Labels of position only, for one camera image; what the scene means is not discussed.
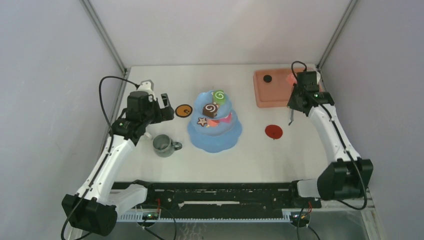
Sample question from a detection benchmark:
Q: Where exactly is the light pink swirl roll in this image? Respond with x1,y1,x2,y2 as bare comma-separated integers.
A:
286,73,297,86

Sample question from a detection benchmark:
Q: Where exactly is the dark green glazed mug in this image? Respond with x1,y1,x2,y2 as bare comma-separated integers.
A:
152,134,183,158

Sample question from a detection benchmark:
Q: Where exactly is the white star cookie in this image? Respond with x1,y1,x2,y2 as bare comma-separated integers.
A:
196,117,208,127

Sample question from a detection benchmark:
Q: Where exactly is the brown swirl roll cake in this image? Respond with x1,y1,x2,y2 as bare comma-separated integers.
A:
202,103,220,119

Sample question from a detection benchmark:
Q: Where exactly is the pink cake slice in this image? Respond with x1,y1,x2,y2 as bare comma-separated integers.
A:
206,118,220,127

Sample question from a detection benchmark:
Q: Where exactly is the red round coaster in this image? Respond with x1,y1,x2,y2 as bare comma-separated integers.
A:
264,124,284,140

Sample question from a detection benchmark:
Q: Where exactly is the blue three-tier cake stand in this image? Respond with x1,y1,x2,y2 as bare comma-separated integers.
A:
187,90,243,153

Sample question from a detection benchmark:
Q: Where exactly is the green swirl roll cake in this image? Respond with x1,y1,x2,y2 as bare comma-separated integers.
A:
212,90,227,106

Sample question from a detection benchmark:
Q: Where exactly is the magenta swirl roll cake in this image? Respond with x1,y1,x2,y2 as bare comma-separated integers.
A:
219,112,232,124

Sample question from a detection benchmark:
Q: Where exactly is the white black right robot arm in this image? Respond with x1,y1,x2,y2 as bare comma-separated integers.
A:
287,71,374,208

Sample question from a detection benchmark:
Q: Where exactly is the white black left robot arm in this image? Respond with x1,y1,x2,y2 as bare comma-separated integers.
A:
61,90,175,236

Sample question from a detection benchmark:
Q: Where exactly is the orange round coaster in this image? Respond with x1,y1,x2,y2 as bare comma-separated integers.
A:
175,104,193,118

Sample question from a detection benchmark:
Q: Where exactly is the pink rectangular tray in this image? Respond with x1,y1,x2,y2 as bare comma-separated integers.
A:
253,68,293,108

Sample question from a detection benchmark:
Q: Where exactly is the black round cookie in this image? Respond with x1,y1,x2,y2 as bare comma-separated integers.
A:
263,74,273,83

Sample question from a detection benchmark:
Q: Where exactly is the black left camera cable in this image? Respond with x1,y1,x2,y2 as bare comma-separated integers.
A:
98,75,140,133

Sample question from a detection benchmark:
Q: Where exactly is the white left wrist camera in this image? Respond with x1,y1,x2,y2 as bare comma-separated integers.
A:
137,79,155,96

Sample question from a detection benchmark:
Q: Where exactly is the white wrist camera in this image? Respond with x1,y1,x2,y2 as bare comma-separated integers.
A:
315,71,322,84
137,79,155,96

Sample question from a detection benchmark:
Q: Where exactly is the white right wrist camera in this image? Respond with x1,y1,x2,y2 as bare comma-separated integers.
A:
315,71,322,84

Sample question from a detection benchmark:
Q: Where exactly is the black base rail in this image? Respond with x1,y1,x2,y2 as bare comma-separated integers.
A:
130,180,322,221

